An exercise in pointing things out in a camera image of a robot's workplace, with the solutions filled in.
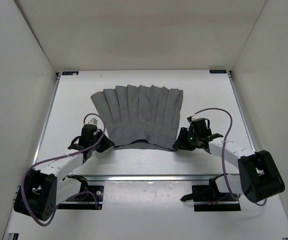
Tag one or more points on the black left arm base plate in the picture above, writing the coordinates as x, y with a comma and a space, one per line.
85, 201

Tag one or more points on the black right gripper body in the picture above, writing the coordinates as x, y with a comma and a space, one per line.
192, 139

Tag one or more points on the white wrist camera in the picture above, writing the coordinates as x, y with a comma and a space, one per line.
92, 121
190, 120

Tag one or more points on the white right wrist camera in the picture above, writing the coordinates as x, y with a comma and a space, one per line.
190, 120

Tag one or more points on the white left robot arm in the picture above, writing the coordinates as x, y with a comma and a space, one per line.
48, 183

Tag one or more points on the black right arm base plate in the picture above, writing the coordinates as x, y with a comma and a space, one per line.
206, 199

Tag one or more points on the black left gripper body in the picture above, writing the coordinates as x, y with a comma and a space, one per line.
94, 140

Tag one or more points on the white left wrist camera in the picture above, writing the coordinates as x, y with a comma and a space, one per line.
92, 121

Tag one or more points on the blue label sticker left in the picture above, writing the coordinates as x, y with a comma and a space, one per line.
69, 73

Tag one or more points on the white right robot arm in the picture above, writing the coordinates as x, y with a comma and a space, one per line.
258, 177

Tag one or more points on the grey pleated skirt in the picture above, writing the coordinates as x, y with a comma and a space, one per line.
140, 117

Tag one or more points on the blue label sticker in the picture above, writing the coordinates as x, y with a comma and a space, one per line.
69, 73
217, 71

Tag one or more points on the blue label sticker right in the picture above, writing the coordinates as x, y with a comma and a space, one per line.
217, 71

